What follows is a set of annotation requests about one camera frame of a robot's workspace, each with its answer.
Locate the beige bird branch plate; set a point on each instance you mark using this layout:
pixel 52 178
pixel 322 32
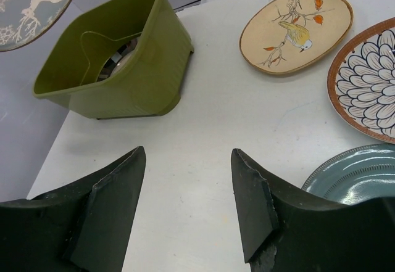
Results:
pixel 286 36

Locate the light blue ceramic plate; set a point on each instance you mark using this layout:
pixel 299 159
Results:
pixel 354 176

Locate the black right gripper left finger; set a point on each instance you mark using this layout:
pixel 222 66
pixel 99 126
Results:
pixel 82 226

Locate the olive green plastic bin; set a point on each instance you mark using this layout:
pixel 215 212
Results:
pixel 147 84

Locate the brown rimmed petal pattern bowl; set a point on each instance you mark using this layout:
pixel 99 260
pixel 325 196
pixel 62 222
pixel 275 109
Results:
pixel 360 81

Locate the grey reindeer snowflake plate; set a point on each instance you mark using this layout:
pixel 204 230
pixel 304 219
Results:
pixel 23 21

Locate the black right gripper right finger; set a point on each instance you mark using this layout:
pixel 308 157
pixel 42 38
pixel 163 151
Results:
pixel 284 228

